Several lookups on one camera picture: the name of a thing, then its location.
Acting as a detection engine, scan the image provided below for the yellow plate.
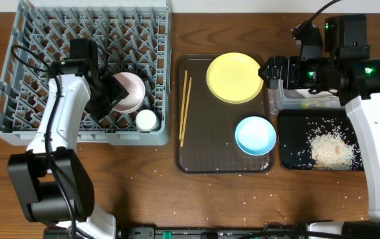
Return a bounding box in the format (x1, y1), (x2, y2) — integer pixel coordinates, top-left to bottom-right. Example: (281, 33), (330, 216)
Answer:
(206, 52), (264, 104)

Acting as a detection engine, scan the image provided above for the light blue bowl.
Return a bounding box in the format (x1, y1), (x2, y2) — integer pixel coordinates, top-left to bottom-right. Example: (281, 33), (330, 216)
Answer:
(235, 116), (276, 156)

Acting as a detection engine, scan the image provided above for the right wooden chopstick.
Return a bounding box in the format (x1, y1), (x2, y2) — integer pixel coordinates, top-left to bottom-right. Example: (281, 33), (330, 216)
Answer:
(180, 77), (193, 147)

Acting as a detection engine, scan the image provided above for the grey dish rack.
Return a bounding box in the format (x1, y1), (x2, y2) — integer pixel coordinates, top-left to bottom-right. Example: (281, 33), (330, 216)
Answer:
(0, 1), (172, 145)

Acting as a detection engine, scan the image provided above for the green snack wrapper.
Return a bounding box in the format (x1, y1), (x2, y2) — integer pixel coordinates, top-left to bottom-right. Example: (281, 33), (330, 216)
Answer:
(301, 100), (330, 109)

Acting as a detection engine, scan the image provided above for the spilled rice pile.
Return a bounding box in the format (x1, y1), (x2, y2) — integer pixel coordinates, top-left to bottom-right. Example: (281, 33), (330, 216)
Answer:
(282, 118), (363, 170)

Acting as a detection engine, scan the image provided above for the pale green cup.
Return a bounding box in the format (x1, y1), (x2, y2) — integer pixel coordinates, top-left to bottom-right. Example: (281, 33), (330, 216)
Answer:
(136, 110), (161, 132)

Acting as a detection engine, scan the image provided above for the dark brown serving tray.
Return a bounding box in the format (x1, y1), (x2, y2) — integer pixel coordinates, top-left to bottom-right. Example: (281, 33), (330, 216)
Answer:
(175, 54), (275, 174)

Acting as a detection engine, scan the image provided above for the clear plastic bin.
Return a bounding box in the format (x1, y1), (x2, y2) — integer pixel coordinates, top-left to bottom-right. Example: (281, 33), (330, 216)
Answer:
(268, 80), (341, 115)

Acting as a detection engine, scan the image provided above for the white bowl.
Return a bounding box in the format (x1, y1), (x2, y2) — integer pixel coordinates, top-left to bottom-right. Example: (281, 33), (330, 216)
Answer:
(113, 72), (145, 114)

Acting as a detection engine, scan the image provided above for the left wooden chopstick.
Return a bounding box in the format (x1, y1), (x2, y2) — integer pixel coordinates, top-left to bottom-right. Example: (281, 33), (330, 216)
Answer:
(179, 70), (188, 140)

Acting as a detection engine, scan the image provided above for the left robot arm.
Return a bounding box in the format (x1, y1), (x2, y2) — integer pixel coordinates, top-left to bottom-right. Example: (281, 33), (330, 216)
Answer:
(8, 38), (129, 238)

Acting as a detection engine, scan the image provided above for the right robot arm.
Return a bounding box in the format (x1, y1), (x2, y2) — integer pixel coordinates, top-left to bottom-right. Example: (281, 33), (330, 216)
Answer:
(258, 56), (380, 238)

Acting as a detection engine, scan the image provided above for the wooden chopstick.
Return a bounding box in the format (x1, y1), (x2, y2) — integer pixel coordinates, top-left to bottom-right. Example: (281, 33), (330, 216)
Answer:
(180, 77), (193, 147)
(179, 70), (188, 140)

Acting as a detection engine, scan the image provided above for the black waste tray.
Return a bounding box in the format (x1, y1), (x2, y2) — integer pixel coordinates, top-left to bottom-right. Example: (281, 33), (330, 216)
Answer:
(277, 109), (365, 172)

